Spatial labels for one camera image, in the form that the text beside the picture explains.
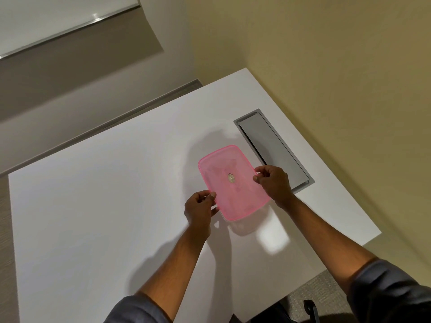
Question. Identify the person's right hand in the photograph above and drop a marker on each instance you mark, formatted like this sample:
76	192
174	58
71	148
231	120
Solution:
276	186

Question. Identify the person's left hand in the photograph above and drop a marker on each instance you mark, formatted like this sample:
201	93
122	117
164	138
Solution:
198	211

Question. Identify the person's left thumb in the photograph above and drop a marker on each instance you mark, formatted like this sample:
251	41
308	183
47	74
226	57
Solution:
214	209

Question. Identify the person's right thumb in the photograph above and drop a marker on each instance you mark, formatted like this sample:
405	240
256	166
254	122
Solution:
260	179

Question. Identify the pink plastic container lid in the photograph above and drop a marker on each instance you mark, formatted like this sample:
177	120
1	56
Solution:
232	183

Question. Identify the person's left forearm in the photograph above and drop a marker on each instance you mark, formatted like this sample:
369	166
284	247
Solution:
175	269

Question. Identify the person's right forearm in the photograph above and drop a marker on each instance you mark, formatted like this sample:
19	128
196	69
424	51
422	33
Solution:
323	238

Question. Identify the clear plastic container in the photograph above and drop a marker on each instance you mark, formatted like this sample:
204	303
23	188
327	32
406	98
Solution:
225	217

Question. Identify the black chair part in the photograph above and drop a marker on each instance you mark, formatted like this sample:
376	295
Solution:
311	311

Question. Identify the white roller window blind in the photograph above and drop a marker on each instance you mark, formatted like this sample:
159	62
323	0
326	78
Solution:
57	20

